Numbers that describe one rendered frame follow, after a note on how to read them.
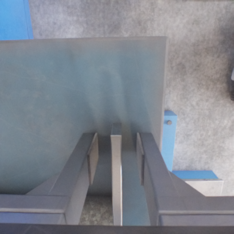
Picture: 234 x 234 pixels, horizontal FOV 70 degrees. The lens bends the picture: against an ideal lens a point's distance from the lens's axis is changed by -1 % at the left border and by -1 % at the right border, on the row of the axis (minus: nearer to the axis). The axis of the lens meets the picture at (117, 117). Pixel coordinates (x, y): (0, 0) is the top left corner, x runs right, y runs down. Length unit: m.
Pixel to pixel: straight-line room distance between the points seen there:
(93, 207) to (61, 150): 0.06
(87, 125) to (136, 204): 0.10
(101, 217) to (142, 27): 1.16
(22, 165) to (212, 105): 1.32
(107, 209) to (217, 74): 1.28
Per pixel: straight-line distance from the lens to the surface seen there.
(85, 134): 0.15
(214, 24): 1.37
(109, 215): 0.18
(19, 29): 1.22
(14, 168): 0.21
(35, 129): 0.18
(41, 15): 1.35
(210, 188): 1.54
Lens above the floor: 1.21
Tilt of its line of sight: 73 degrees down
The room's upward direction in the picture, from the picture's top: 175 degrees counter-clockwise
